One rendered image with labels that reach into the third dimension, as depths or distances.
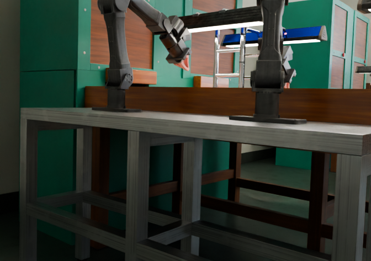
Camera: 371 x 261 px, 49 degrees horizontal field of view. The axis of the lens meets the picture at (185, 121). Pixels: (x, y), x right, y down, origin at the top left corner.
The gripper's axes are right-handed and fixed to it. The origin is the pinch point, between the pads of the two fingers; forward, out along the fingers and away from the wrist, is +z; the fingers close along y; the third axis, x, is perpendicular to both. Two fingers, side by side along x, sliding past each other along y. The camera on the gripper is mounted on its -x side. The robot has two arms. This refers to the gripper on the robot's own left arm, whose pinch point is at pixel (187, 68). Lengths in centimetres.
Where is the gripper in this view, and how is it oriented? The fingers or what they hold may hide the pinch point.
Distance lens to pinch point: 178.1
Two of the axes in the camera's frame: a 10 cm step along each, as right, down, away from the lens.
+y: -7.6, -0.6, 6.5
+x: -4.5, 7.7, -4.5
